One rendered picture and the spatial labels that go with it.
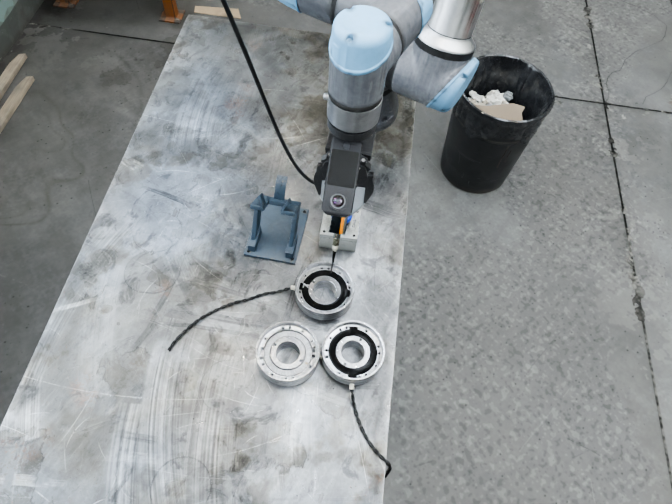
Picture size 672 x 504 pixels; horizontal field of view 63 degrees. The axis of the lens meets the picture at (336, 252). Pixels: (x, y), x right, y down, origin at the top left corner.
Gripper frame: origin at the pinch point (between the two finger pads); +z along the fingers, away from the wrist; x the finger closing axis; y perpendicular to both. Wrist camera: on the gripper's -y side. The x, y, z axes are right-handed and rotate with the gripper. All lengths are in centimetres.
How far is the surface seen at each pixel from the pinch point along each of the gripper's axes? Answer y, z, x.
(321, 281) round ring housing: -8.4, 10.7, 1.4
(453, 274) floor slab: 49, 93, -39
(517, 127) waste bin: 85, 53, -48
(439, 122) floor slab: 124, 93, -27
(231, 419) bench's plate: -34.6, 13.2, 10.7
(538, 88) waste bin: 109, 55, -56
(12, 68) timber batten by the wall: 109, 91, 158
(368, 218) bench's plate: 9.0, 13.2, -4.9
